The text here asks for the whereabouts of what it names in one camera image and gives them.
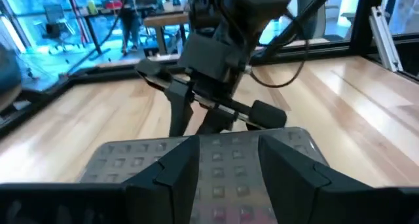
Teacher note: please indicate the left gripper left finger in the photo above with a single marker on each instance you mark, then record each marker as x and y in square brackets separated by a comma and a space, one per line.
[170, 184]

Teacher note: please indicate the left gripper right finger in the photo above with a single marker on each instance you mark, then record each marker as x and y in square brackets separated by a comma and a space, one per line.
[294, 188]

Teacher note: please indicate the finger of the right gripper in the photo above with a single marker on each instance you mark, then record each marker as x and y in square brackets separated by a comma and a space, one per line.
[216, 120]
[178, 111]

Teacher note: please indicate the clear plastic supply box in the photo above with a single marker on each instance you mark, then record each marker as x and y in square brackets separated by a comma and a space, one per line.
[226, 178]

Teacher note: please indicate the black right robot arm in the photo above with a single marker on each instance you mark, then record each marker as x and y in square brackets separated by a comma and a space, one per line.
[255, 1]

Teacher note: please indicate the wooden desk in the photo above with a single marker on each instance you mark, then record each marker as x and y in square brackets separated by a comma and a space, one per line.
[165, 19]

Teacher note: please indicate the person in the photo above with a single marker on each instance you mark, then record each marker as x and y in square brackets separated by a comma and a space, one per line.
[129, 21]

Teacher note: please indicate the silver aluminium extrusion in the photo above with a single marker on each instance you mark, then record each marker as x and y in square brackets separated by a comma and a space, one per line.
[384, 37]

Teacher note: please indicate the grey office chair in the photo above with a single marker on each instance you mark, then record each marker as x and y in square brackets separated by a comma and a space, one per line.
[55, 19]

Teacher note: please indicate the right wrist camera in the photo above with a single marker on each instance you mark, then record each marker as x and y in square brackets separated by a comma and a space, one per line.
[209, 55]

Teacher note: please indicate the black aluminium table frame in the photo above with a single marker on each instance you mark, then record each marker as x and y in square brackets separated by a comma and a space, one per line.
[327, 50]

